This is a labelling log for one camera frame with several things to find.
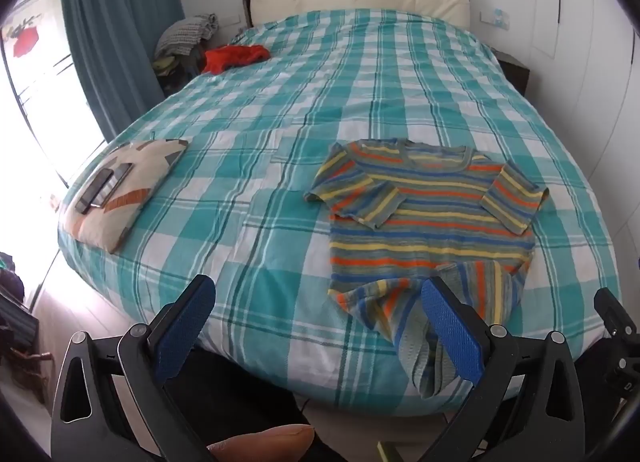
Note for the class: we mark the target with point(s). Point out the dark wooden nightstand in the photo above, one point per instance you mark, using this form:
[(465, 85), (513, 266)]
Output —
[(515, 69)]

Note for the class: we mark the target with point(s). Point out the black smartphone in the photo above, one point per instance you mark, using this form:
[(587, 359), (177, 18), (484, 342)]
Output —
[(114, 184), (95, 189)]

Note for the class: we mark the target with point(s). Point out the pile of clothes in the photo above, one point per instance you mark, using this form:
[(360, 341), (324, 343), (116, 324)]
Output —
[(182, 41)]

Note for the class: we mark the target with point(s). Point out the red cloth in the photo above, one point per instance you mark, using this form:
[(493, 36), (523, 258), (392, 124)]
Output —
[(234, 56)]

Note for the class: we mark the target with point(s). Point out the white wall socket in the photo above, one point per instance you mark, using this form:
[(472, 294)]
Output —
[(495, 16)]

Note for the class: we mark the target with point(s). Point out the green stick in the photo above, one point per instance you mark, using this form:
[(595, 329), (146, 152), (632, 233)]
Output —
[(387, 452)]

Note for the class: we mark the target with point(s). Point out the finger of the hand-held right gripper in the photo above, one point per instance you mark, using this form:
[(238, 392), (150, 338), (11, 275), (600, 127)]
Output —
[(616, 312)]

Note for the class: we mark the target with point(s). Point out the dark clutter by window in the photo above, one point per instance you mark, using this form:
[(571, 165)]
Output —
[(15, 302)]

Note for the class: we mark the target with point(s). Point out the beige patterned pillow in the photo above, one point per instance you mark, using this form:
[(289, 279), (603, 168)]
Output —
[(125, 192)]

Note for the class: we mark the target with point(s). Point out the person's black pants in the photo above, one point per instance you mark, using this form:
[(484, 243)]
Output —
[(240, 392)]

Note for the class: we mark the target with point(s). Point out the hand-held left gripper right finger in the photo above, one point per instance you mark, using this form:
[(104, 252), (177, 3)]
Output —
[(452, 327)]

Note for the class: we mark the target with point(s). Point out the teal checked bed sheet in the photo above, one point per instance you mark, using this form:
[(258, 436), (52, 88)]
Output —
[(300, 141)]

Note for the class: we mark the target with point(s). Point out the teal curtain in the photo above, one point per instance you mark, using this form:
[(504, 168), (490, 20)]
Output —
[(120, 16)]

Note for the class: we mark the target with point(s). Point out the striped knit sweater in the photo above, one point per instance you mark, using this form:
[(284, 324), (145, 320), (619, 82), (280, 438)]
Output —
[(430, 222)]

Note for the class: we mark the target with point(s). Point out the window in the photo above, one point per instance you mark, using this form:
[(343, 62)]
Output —
[(35, 81)]

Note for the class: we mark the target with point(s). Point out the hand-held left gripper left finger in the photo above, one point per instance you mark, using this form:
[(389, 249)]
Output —
[(186, 327)]

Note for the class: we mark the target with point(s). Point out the person's left hand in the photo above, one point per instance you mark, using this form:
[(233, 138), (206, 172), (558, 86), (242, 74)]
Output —
[(265, 439)]

